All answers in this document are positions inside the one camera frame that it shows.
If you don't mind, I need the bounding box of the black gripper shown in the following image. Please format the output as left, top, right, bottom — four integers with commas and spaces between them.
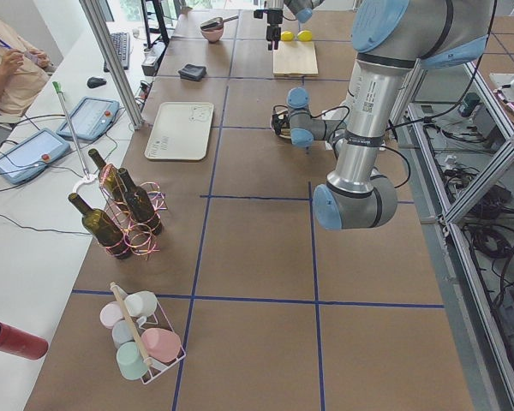
270, 104, 291, 140
264, 9, 283, 51

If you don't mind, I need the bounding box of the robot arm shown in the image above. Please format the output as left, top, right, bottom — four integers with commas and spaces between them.
254, 0, 322, 51
313, 1, 496, 230

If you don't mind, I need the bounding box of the cream bear tray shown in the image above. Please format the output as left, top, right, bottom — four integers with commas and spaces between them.
144, 102, 214, 161

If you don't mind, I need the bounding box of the yellow lemon left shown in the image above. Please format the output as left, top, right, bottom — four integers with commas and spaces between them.
280, 31, 295, 42

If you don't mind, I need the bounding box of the yellow lemon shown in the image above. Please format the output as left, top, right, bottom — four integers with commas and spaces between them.
280, 31, 295, 42
297, 30, 314, 42

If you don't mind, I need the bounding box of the wooden cutting board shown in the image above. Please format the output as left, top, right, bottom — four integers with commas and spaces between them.
272, 41, 319, 77

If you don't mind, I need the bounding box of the yellow lemon right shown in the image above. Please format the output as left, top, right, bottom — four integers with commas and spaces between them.
297, 30, 314, 42

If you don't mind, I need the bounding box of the metal scoop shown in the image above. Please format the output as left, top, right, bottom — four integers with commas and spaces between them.
200, 15, 239, 31

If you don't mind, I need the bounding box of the pink bowl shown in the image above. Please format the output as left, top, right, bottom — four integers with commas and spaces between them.
200, 28, 224, 43

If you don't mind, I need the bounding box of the grey folded cloth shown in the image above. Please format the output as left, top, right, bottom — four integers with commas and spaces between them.
178, 63, 206, 81

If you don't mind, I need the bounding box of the black keyboard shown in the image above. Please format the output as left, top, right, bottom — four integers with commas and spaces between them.
110, 32, 131, 70

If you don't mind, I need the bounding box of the olive wine bottle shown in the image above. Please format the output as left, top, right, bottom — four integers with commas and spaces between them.
117, 168, 163, 235

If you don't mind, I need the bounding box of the black computer mouse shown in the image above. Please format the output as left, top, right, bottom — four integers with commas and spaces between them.
87, 76, 107, 89

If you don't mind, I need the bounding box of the blue teach pendant far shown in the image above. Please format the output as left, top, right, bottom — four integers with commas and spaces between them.
69, 97, 120, 142

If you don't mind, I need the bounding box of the blue teach pendant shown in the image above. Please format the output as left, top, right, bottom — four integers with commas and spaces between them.
69, 97, 120, 142
0, 128, 70, 185

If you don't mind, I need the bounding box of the dark green wine bottle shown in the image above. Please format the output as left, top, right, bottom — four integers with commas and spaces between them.
68, 193, 132, 259

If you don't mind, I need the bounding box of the metal rod green tip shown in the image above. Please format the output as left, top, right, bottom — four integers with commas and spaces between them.
52, 81, 97, 193

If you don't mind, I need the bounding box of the white cup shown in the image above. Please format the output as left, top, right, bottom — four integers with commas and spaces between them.
124, 290, 158, 318

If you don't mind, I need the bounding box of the blue teach pendant near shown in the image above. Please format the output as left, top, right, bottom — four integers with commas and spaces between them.
0, 128, 70, 185

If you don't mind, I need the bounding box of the light pink cup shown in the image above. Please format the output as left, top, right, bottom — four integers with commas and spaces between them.
99, 301, 124, 330

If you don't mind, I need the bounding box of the person in beige shirt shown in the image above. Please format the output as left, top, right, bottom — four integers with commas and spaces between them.
0, 20, 54, 116

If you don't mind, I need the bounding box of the grey cup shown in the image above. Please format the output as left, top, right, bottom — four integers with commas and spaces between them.
111, 319, 134, 349

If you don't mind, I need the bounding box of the mint green cup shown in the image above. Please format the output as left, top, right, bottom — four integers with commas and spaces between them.
116, 342, 148, 381

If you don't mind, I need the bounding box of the red cylinder bottle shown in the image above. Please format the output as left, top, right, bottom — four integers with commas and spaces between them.
0, 322, 49, 360

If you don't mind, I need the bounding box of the copper wire bottle rack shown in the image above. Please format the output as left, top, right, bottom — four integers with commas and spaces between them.
99, 188, 158, 259

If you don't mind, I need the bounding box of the aluminium frame post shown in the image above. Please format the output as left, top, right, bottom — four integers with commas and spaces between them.
79, 0, 144, 130

